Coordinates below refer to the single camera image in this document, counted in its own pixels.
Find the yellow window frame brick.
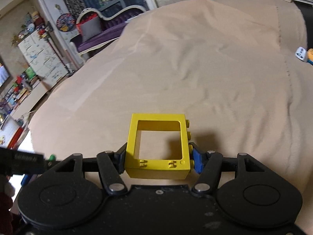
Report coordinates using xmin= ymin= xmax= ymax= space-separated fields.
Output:
xmin=125 ymin=114 xmax=194 ymax=180

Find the green round toy piece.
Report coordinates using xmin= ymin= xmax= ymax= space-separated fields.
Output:
xmin=48 ymin=154 xmax=56 ymax=161

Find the purple sofa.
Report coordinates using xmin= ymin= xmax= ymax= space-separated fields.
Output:
xmin=70 ymin=5 xmax=146 ymax=61

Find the grey cushion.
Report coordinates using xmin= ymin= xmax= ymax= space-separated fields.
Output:
xmin=81 ymin=16 xmax=102 ymax=42

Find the beige blanket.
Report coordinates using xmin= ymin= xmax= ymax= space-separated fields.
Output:
xmin=30 ymin=0 xmax=312 ymax=233

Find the white dice toy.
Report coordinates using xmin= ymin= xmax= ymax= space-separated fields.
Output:
xmin=295 ymin=47 xmax=308 ymax=63

